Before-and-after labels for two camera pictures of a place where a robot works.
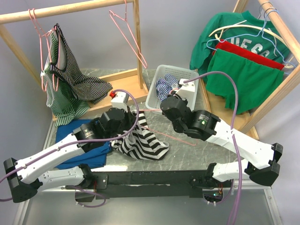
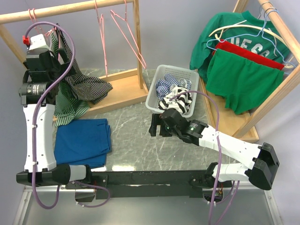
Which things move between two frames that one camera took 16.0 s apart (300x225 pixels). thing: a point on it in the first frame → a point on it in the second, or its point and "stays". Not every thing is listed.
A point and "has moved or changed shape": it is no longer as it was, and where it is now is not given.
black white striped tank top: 141,142 has moved or changed shape
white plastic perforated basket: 153,101 stays
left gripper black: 131,119 → 63,67
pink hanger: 160,132 → 101,23
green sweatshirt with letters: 241,29 stays
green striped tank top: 69,91 stays
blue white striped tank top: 164,86 stays
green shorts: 257,84 stays
